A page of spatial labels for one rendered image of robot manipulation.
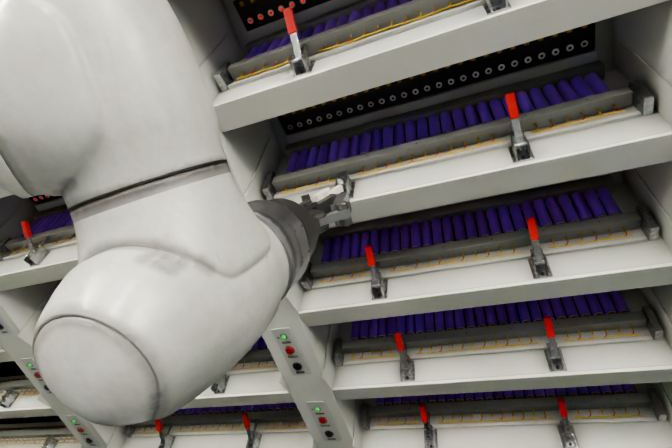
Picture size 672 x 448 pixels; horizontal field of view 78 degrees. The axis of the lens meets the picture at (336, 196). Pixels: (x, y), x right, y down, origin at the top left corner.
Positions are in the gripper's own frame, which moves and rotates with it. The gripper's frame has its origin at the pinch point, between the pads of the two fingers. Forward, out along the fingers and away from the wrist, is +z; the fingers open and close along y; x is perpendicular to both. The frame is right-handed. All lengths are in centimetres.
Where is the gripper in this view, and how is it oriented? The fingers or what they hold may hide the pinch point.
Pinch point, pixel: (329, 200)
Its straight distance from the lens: 59.0
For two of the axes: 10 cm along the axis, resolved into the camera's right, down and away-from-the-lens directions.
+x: -2.5, -9.6, -1.2
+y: 9.3, -2.0, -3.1
